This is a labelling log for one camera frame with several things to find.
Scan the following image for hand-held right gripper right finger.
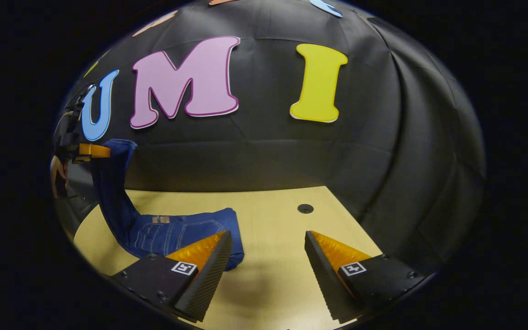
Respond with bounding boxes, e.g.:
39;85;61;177
304;230;426;324

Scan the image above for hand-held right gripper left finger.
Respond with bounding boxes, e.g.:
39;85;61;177
110;230;233;323

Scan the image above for black backdrop cloth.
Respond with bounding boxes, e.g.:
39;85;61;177
53;0;487;275

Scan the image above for blue denim jeans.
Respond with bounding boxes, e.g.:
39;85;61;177
91;139;245;272

